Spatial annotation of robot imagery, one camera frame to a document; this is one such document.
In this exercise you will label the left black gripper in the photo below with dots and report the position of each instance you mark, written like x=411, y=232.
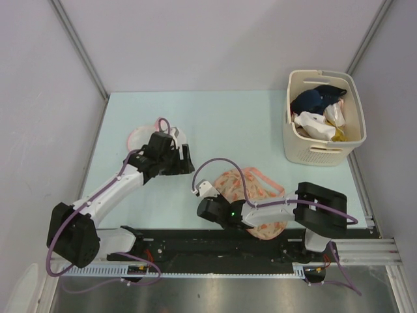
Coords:
x=182, y=166

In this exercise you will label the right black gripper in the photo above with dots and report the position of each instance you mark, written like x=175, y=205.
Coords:
x=218, y=198

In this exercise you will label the floral orange bra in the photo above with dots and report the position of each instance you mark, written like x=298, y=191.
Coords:
x=258, y=187

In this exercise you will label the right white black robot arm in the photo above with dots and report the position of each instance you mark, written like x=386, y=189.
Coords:
x=323, y=212

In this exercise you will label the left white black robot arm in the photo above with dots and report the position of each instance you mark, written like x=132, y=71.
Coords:
x=73, y=233

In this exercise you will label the cream plastic laundry basket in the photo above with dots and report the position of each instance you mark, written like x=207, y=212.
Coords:
x=299, y=147

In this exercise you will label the white pink plastic bag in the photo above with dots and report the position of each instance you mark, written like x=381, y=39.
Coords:
x=334, y=113

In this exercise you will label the yellow garment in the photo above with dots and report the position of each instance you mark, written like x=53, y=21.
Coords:
x=339, y=135

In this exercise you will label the dark navy garment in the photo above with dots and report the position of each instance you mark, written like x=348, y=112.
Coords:
x=317, y=100

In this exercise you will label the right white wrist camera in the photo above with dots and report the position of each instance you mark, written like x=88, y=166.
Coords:
x=204, y=189

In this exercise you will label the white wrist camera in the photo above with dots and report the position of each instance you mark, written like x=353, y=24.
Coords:
x=204, y=189
x=178, y=136

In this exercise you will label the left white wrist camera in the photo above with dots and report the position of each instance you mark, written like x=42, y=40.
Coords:
x=178, y=136

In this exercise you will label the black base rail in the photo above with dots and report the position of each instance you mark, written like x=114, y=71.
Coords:
x=223, y=250

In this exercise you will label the white slotted cable duct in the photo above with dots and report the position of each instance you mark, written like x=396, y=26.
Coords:
x=136, y=270

